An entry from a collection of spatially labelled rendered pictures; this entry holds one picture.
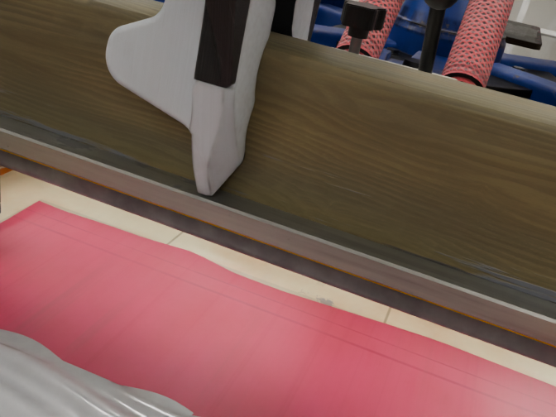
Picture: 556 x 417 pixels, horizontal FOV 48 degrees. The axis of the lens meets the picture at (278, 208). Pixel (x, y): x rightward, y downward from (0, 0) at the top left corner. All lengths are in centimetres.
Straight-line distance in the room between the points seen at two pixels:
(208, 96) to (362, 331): 23
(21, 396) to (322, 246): 17
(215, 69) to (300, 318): 23
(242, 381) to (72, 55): 19
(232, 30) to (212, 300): 23
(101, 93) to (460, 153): 15
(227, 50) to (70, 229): 29
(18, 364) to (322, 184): 19
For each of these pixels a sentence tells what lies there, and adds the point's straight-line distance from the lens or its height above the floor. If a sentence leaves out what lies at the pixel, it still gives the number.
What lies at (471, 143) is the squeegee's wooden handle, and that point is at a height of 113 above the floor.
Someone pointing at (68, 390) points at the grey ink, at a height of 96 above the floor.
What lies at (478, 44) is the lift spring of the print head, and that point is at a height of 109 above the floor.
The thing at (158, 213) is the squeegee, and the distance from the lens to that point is 30.
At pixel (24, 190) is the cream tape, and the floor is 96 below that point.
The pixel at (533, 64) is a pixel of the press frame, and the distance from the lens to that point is 117.
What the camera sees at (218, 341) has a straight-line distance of 38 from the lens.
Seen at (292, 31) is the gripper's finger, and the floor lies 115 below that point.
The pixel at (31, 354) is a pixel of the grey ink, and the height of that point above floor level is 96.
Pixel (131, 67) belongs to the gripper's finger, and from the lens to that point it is 25.
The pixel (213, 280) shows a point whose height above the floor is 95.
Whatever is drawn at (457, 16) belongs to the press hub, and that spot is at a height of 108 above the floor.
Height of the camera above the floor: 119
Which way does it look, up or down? 26 degrees down
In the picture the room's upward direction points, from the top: 11 degrees clockwise
